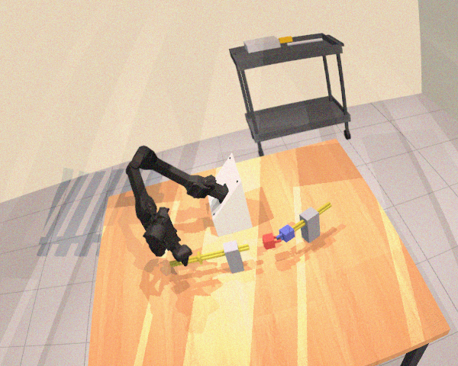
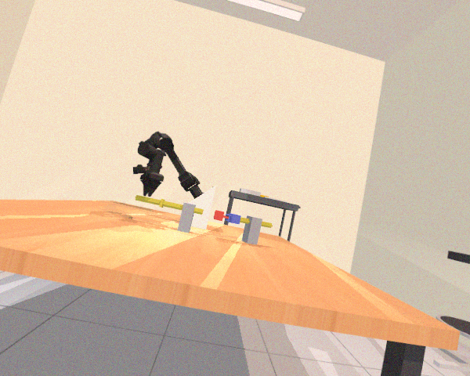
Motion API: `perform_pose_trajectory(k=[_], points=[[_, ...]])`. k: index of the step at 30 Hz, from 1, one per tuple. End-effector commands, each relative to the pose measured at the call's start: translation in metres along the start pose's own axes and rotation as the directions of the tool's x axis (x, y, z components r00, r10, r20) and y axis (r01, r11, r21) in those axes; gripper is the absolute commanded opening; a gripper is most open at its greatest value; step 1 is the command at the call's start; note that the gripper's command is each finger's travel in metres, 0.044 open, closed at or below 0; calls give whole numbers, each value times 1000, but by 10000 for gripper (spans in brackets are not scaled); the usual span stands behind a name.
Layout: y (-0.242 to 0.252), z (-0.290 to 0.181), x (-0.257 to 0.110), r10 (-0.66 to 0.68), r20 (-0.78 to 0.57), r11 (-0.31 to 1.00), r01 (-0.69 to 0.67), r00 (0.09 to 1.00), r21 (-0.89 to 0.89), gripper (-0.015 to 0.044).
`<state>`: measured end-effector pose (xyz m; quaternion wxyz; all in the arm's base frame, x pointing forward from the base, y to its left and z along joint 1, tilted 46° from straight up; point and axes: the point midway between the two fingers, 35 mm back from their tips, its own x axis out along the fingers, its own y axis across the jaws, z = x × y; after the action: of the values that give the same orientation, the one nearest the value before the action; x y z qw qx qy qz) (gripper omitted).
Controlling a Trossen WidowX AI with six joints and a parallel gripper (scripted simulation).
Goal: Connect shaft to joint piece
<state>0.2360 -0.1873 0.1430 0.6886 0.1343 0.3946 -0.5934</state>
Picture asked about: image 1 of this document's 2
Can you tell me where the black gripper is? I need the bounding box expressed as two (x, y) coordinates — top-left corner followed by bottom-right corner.
(164, 227), (193, 266)

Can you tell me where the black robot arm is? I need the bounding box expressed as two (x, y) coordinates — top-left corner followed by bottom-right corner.
(125, 145), (229, 257)

